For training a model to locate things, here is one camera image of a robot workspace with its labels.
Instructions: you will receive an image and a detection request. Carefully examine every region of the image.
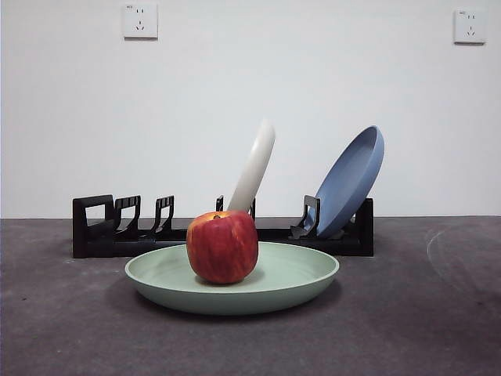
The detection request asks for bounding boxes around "white wall socket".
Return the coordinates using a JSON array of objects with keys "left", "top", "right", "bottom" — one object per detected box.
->
[
  {"left": 453, "top": 9, "right": 488, "bottom": 45},
  {"left": 124, "top": 3, "right": 159, "bottom": 40}
]

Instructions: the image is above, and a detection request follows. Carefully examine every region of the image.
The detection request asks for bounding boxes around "blue round plate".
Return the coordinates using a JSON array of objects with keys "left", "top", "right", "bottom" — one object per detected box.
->
[{"left": 314, "top": 125, "right": 386, "bottom": 238}]

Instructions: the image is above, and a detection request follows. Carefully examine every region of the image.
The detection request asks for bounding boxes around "black plate rack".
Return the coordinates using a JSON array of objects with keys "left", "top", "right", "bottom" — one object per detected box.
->
[{"left": 71, "top": 194, "right": 375, "bottom": 259}]

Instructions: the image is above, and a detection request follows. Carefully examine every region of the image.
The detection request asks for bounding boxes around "cream white round plate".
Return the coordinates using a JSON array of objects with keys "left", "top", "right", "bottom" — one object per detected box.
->
[{"left": 226, "top": 119, "right": 276, "bottom": 215}]

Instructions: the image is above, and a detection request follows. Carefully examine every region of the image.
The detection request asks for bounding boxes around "light green round plate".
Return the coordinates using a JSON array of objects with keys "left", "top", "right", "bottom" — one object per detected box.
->
[{"left": 124, "top": 240, "right": 341, "bottom": 316}]

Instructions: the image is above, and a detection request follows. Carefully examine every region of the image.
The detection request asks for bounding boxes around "red apple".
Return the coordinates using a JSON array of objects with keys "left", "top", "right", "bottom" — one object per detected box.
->
[{"left": 186, "top": 209, "right": 259, "bottom": 285}]

